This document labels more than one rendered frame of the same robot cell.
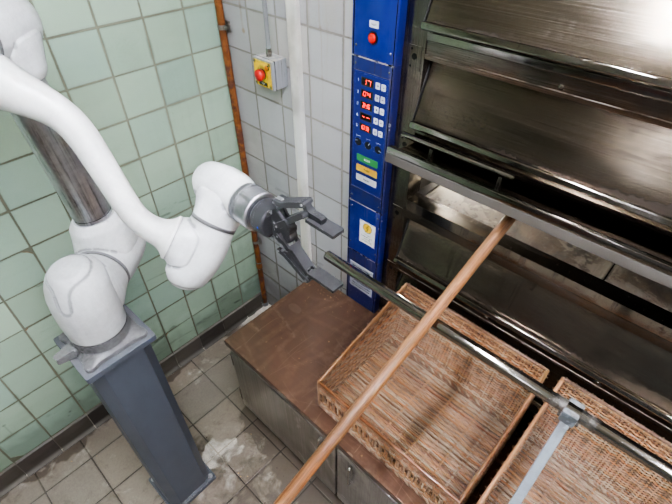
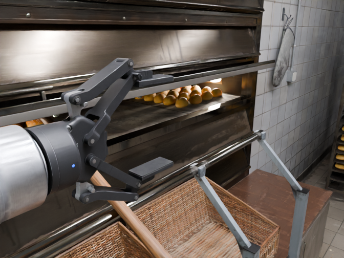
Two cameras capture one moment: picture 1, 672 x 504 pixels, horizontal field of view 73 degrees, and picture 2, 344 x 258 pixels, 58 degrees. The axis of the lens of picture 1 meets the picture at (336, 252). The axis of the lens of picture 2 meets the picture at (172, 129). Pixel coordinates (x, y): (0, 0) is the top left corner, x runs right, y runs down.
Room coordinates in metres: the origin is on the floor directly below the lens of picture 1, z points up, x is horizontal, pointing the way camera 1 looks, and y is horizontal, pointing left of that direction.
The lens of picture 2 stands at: (0.61, 0.46, 1.62)
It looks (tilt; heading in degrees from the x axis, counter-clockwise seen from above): 18 degrees down; 268
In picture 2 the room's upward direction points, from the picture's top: straight up
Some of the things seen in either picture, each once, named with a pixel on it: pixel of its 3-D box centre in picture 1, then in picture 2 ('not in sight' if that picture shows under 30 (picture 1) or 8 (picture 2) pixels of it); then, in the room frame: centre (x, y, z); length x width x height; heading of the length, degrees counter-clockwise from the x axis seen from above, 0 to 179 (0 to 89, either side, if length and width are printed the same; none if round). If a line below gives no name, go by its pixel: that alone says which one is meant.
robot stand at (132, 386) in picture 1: (151, 422); not in sight; (0.80, 0.66, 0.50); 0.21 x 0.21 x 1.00; 48
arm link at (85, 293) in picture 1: (84, 294); not in sight; (0.82, 0.66, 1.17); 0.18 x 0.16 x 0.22; 179
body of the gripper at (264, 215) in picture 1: (278, 223); (70, 151); (0.72, 0.12, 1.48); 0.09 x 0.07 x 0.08; 47
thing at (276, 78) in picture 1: (270, 71); not in sight; (1.61, 0.23, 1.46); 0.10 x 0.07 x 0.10; 47
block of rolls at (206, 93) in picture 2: not in sight; (169, 91); (0.54, -1.62, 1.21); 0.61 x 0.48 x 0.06; 137
